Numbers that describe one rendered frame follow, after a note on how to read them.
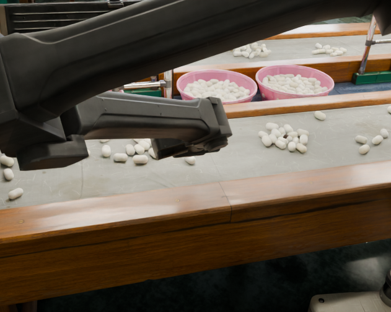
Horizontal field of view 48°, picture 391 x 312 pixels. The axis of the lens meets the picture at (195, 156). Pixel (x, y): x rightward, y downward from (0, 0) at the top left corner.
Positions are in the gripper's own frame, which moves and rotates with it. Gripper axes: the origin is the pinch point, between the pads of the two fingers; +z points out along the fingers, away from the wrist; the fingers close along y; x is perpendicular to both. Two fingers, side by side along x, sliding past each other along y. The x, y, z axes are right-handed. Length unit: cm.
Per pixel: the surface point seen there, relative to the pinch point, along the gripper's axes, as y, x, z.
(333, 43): -86, -48, 75
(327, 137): -43.2, 0.1, 15.3
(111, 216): 18.5, 13.8, -6.7
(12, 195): 39.0, 6.6, 3.4
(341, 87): -74, -23, 54
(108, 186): 18.4, 6.9, 5.6
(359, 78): -82, -26, 54
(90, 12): 18.3, -29.9, -5.1
